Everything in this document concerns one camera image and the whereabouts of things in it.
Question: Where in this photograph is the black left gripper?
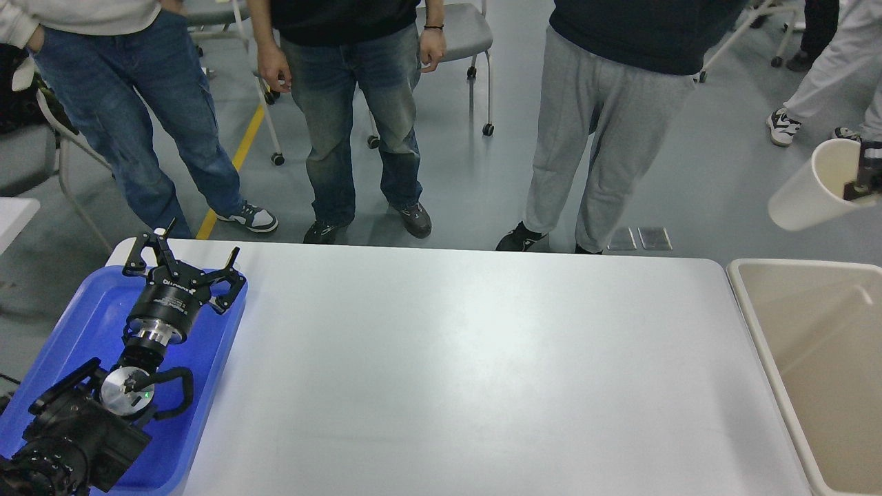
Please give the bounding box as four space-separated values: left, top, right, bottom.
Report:
123 219 247 343

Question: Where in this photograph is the white paper cup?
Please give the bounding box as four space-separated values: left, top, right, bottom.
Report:
768 138 880 231

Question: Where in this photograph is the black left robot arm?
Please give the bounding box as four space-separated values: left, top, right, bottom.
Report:
2 229 247 495

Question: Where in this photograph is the person in white trousers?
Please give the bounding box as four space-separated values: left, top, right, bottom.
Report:
766 1 881 147

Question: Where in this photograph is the blue plastic tray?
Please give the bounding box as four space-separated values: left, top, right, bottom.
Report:
1 266 247 495

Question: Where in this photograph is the white chair at right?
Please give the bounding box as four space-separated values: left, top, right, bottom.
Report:
696 0 803 83

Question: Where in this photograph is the person in dark trousers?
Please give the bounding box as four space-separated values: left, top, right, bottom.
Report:
785 1 840 72

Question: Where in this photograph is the beige plastic bin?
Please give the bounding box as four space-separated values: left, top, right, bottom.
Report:
728 258 881 495

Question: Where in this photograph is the white side table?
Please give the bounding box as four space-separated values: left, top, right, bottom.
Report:
0 197 41 254

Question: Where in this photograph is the grey chair at left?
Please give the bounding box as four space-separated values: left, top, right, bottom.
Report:
1 57 111 251

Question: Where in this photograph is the person in blue jeans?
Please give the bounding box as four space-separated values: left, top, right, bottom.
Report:
2 1 278 238

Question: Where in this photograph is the metal floor socket plate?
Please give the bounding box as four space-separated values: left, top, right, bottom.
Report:
606 227 673 251

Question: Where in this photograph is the person in grey sweatpants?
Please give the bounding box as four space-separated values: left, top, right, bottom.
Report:
497 1 746 254

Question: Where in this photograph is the person in grey jeans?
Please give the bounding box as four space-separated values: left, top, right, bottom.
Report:
247 1 447 245

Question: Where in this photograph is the grey office chair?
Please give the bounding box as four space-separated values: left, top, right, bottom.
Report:
185 1 495 166

